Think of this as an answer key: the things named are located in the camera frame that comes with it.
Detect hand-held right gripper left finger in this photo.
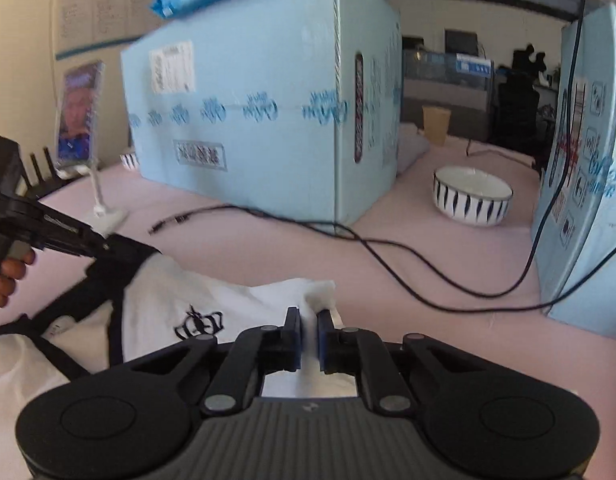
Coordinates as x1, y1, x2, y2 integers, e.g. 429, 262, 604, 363
130, 306, 304, 416

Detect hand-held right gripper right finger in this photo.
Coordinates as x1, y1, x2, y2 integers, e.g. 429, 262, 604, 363
317, 310, 486, 415

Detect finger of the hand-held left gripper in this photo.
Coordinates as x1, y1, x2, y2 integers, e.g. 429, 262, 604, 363
90, 234, 161, 271

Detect white t-shirt with black trim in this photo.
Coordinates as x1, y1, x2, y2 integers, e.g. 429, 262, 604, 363
0, 245, 361, 480

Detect person's left hand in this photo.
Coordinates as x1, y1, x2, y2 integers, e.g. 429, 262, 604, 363
0, 247, 36, 311

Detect white phone stand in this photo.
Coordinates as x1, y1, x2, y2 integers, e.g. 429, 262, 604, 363
58, 157, 129, 236

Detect black antenna router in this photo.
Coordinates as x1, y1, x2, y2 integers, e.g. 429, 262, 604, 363
19, 146, 74, 198

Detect smartphone with lit screen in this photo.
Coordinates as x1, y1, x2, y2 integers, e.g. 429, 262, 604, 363
55, 60, 105, 168

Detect white bowl with black stripes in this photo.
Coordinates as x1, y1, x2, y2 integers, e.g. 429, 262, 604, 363
434, 166, 514, 227

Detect white cloth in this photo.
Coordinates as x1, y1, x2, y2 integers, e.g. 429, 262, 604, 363
397, 122, 431, 177

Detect large light blue cardboard box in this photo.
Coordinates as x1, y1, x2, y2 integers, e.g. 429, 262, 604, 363
120, 0, 403, 226

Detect brown paper cup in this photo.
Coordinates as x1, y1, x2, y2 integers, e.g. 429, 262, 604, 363
422, 105, 451, 147

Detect grey glass cabinet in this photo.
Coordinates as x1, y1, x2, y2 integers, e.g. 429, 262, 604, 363
402, 30, 494, 141

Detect narrow light blue cardboard box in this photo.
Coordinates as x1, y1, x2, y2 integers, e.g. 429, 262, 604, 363
530, 0, 616, 338

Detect black charging cable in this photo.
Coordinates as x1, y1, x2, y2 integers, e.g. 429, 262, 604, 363
170, 204, 616, 313
149, 0, 594, 297

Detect wall notice papers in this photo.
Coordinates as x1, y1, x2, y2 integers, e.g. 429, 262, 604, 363
55, 0, 139, 51

